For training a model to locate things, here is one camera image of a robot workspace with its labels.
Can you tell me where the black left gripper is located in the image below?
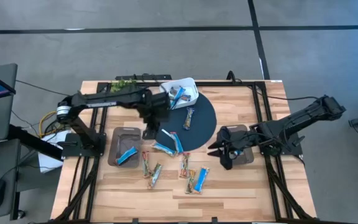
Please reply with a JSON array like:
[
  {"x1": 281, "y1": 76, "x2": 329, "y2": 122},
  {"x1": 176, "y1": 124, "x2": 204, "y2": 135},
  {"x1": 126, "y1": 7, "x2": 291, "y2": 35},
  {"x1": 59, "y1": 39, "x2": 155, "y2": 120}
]
[{"x1": 141, "y1": 91, "x2": 175, "y2": 123}]

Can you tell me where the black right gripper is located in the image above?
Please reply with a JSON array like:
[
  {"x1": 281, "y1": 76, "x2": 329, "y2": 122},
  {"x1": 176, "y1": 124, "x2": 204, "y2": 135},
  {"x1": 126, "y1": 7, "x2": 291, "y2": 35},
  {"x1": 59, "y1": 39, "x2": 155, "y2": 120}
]
[{"x1": 208, "y1": 126, "x2": 254, "y2": 157}]

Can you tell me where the white plastic bin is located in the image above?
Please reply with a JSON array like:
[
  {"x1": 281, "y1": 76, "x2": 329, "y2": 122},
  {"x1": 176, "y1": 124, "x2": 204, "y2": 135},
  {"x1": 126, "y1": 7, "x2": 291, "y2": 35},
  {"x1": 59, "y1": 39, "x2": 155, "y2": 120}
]
[{"x1": 159, "y1": 77, "x2": 200, "y2": 110}]

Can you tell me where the brown snack bar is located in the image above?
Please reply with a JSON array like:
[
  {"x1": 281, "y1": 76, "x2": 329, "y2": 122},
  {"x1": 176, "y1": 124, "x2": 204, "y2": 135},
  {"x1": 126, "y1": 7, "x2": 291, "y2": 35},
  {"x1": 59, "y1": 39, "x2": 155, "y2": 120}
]
[{"x1": 183, "y1": 106, "x2": 195, "y2": 130}]

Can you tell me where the round dark blue mat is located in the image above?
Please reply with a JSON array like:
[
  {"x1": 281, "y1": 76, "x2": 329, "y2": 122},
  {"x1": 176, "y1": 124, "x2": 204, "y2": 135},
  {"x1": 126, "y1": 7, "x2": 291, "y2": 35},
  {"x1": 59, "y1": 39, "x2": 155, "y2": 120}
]
[{"x1": 155, "y1": 91, "x2": 218, "y2": 152}]

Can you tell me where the smoky transparent plastic tray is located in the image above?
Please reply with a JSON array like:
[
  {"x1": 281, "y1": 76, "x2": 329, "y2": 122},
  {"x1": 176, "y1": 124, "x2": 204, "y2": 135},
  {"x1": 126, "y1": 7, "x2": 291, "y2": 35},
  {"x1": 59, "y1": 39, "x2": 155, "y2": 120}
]
[
  {"x1": 221, "y1": 124, "x2": 255, "y2": 166},
  {"x1": 107, "y1": 126, "x2": 143, "y2": 169}
]

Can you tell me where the black power strip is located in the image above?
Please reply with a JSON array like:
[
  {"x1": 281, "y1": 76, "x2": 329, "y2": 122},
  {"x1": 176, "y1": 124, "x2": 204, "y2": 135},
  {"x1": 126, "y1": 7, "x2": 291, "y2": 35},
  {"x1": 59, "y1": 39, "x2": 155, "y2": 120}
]
[{"x1": 115, "y1": 73, "x2": 173, "y2": 81}]

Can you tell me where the small green potted plant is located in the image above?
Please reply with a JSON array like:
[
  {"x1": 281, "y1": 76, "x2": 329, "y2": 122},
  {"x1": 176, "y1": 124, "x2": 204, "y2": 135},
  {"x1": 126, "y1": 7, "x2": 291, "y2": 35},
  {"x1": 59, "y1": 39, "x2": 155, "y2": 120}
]
[{"x1": 109, "y1": 79, "x2": 138, "y2": 93}]

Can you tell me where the white paper sheet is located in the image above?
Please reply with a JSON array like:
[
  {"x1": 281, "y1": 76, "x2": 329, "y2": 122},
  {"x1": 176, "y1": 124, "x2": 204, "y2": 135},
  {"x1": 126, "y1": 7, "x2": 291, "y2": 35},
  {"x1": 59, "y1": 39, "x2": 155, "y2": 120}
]
[{"x1": 37, "y1": 129, "x2": 71, "y2": 174}]

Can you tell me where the black support beam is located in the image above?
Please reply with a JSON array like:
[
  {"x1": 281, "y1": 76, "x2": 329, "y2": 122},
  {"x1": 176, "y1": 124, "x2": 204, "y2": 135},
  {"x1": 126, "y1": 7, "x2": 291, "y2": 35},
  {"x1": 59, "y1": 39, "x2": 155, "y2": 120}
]
[{"x1": 7, "y1": 124, "x2": 63, "y2": 162}]

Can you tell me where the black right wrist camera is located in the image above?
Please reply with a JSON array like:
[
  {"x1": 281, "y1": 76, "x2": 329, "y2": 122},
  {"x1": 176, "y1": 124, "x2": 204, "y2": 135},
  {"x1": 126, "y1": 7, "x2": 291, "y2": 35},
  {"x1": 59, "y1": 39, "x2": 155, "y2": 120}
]
[{"x1": 220, "y1": 154, "x2": 235, "y2": 171}]

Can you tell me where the black aluminium table frame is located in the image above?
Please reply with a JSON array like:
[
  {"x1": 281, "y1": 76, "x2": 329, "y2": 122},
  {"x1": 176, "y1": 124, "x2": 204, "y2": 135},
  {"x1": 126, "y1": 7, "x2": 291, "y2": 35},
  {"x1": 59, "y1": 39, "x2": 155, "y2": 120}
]
[{"x1": 53, "y1": 80, "x2": 316, "y2": 224}]

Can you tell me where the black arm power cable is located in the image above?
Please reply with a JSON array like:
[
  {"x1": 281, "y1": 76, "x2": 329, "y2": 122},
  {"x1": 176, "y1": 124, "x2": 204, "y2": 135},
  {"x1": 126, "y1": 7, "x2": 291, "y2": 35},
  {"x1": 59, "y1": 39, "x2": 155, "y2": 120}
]
[{"x1": 227, "y1": 70, "x2": 320, "y2": 102}]

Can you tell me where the black monitor cable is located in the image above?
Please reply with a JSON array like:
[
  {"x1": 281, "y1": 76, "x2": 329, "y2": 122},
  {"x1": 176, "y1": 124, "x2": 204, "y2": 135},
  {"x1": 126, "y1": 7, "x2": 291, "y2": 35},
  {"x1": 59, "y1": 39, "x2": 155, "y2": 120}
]
[{"x1": 15, "y1": 80, "x2": 80, "y2": 98}]

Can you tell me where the yellow cable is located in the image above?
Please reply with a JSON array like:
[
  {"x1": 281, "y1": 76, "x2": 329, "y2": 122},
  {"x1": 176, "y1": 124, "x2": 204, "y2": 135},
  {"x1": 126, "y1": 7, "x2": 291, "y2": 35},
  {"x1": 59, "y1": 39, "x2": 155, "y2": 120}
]
[{"x1": 38, "y1": 111, "x2": 58, "y2": 138}]

